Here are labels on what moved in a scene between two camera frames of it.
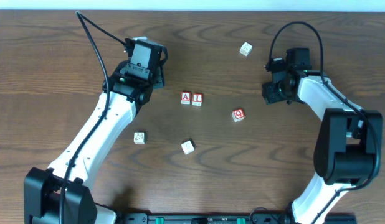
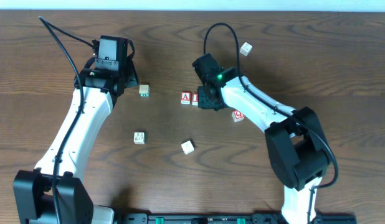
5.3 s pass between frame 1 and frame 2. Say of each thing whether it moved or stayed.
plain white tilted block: stayed
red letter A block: stayed
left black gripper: moved
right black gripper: moved
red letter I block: stayed
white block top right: stayed
